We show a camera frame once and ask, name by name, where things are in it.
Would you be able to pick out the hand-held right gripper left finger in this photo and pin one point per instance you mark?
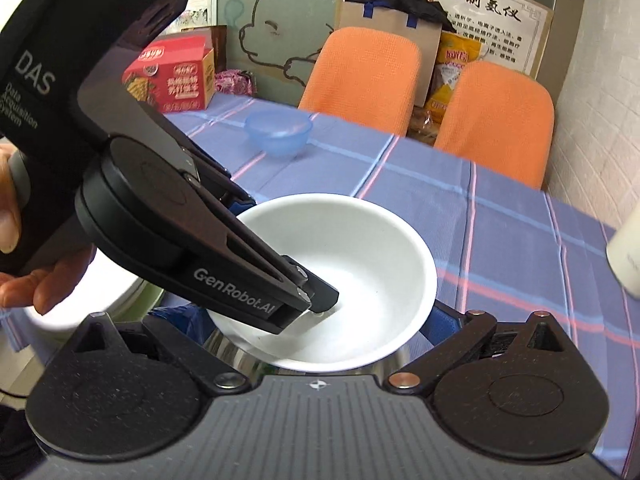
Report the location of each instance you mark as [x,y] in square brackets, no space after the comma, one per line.
[170,340]

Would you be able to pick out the red cracker box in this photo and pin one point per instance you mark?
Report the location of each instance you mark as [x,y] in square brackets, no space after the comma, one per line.
[170,75]

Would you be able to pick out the white thermos jug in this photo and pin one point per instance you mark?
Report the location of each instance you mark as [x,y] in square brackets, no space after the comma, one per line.
[627,260]

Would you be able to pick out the wall poster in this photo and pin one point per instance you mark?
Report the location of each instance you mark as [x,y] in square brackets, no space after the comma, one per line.
[500,25]

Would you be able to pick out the yellow snack bag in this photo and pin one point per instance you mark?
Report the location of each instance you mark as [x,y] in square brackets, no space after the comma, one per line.
[452,60]

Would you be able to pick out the blue plastic bowl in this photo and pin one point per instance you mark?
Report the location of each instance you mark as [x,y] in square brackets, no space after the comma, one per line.
[277,135]

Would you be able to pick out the white bowl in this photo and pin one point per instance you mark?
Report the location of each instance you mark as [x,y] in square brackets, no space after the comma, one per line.
[370,270]

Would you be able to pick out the pink snack packet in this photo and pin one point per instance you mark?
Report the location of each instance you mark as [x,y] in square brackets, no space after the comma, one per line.
[232,82]

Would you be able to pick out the white plate black floral print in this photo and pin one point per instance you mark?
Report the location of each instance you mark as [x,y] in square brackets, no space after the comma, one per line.
[120,290]

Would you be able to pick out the blue plaid tablecloth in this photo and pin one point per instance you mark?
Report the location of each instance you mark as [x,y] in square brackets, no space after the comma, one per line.
[500,260]

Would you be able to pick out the person's left hand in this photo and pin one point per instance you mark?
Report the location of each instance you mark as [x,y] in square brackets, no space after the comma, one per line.
[50,285]

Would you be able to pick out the cardboard box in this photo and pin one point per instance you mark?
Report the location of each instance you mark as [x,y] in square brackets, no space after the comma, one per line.
[350,17]

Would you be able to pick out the green plate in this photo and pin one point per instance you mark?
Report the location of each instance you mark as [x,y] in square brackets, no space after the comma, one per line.
[151,295]

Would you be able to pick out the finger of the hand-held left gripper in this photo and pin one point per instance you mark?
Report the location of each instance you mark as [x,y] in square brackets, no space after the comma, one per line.
[220,180]
[240,285]

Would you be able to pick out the orange chair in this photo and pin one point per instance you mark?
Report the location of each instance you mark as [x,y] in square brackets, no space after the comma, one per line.
[500,120]
[360,80]

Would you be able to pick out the clear bag of bread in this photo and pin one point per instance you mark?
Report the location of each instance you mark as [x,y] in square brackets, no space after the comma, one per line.
[425,122]

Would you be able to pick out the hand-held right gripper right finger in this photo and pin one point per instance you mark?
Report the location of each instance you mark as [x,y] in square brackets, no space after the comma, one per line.
[445,322]

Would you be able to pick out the steel bowl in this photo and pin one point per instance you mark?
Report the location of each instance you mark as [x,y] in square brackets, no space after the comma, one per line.
[235,357]

